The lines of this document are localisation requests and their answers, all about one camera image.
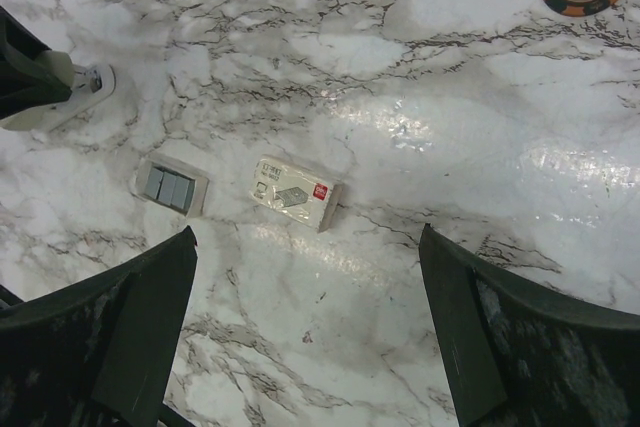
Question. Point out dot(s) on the staple box sleeve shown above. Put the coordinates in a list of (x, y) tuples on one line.
[(296, 192)]

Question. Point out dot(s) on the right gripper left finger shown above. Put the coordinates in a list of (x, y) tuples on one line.
[(100, 351)]

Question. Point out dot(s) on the staple tray with staples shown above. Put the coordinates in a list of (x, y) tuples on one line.
[(172, 184)]

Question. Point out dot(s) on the beige green stapler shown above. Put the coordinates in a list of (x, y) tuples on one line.
[(89, 86)]

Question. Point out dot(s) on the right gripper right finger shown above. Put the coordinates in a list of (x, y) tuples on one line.
[(517, 353)]

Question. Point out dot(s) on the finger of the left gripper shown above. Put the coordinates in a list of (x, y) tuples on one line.
[(24, 82)]

